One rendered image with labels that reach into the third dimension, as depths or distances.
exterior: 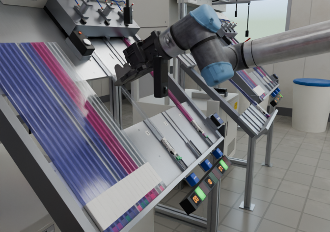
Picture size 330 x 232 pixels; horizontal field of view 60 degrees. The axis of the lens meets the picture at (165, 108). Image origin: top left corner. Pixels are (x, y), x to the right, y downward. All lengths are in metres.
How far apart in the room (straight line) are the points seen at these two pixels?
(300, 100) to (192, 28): 3.11
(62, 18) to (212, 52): 0.48
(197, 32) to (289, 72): 3.71
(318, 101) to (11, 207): 3.32
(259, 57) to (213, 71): 0.15
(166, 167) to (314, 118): 3.10
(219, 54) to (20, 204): 0.71
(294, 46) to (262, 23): 3.66
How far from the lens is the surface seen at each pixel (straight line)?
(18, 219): 0.92
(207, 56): 0.71
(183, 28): 0.73
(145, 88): 4.50
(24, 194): 1.03
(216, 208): 1.27
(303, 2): 4.37
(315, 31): 0.78
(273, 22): 4.39
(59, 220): 0.62
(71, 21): 0.93
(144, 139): 0.81
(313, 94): 3.69
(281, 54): 0.79
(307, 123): 3.79
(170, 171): 0.81
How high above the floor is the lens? 1.10
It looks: 14 degrees down
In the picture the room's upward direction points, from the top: straight up
